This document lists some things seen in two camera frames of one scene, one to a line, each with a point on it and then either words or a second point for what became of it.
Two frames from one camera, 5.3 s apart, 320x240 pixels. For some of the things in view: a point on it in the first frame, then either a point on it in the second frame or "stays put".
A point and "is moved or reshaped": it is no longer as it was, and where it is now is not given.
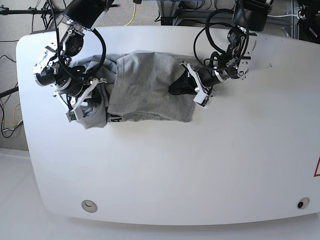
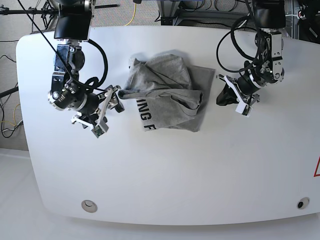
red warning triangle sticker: x=316 y=174 stays put
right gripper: x=186 y=84 -> x=244 y=87
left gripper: x=74 y=102 -> x=97 y=105
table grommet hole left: x=89 y=206 stays put
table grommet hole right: x=303 y=202 stays put
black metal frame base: x=171 y=14 stays put
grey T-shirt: x=135 y=86 is moved or reshaped
